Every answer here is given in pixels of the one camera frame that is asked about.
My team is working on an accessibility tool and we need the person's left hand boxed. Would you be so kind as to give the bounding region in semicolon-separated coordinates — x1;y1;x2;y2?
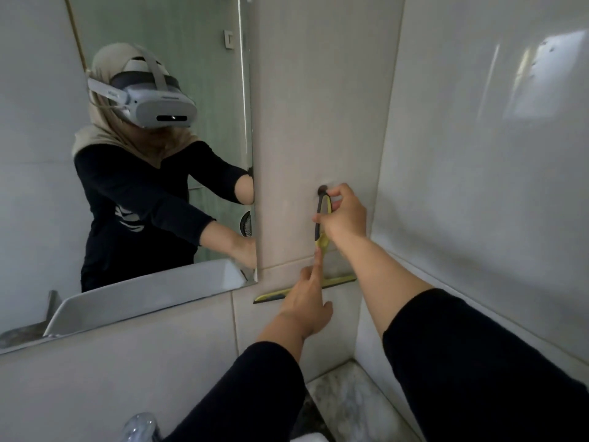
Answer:
278;247;334;339

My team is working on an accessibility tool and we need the person's right hand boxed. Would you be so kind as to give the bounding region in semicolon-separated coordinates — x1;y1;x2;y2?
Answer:
312;182;368;247

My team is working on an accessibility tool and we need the yellow-green black squeegee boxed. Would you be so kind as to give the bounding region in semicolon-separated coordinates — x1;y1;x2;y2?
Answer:
252;192;358;304

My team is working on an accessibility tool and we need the person's left forearm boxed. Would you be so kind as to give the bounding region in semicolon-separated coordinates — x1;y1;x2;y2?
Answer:
162;312;308;442

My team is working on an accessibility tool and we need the person's right forearm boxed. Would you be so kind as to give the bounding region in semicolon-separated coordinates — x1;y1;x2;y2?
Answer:
329;234;589;442

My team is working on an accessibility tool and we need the chrome faucet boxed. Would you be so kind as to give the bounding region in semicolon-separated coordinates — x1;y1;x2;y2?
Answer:
120;412;163;442

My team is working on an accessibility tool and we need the frameless wall mirror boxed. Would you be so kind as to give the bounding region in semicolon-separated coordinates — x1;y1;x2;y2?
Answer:
0;0;258;356

